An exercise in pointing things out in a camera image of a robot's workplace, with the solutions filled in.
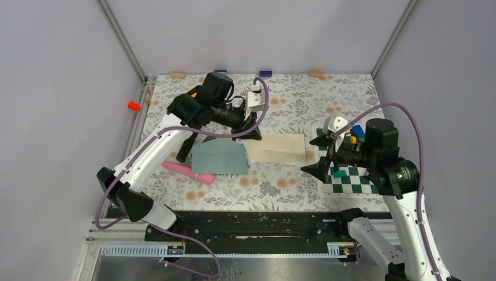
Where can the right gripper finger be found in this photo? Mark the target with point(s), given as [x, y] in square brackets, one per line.
[320, 169]
[322, 140]

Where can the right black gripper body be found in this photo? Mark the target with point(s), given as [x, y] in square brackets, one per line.
[349, 153]

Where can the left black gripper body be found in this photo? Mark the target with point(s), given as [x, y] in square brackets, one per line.
[234, 117]

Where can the beige letter paper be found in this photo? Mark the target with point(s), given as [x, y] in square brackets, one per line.
[279, 148]

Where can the light blue envelope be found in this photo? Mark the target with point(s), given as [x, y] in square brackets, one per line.
[219, 156]

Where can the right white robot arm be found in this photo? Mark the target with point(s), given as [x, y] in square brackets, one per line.
[397, 181]

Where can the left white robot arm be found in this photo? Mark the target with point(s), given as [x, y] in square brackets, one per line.
[208, 102]

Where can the teal small block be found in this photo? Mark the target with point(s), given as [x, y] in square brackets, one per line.
[339, 174]

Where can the blue green lego block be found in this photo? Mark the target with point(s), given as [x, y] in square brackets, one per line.
[358, 132]

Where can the grey lego baseplate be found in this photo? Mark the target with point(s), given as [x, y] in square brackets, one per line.
[208, 138]

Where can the green white chessboard mat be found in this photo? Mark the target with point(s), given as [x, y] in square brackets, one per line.
[354, 185]

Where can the floral table mat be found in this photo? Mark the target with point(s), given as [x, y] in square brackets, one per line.
[298, 104]

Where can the dark purple lego brick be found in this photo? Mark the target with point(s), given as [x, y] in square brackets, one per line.
[265, 73]

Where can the right wooden cylinder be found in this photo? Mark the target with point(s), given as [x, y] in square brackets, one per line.
[318, 75]

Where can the wooden cylinder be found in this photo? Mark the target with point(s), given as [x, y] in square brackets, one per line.
[177, 75]
[318, 75]

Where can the left wooden cylinder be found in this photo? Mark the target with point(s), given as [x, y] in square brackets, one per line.
[177, 75]

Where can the orange red cap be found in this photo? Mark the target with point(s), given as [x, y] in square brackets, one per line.
[134, 106]

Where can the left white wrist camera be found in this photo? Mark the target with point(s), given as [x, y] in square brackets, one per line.
[255, 99]

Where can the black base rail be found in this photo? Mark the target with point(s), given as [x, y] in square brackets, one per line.
[263, 232]

